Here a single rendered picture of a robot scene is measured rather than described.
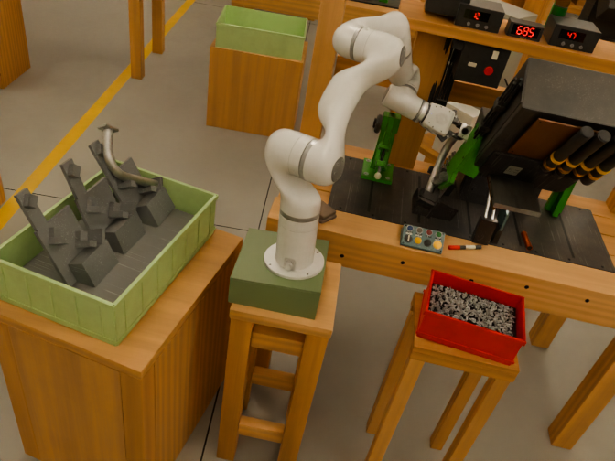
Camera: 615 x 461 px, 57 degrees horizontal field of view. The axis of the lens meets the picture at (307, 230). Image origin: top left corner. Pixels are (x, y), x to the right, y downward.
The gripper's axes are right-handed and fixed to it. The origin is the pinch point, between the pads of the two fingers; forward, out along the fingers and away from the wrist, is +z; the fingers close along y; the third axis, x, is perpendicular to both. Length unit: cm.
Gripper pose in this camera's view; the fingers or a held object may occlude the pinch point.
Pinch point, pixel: (460, 132)
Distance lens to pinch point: 221.2
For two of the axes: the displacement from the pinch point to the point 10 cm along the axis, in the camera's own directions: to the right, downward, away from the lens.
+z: 9.0, 4.2, 1.3
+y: 4.1, -9.1, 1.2
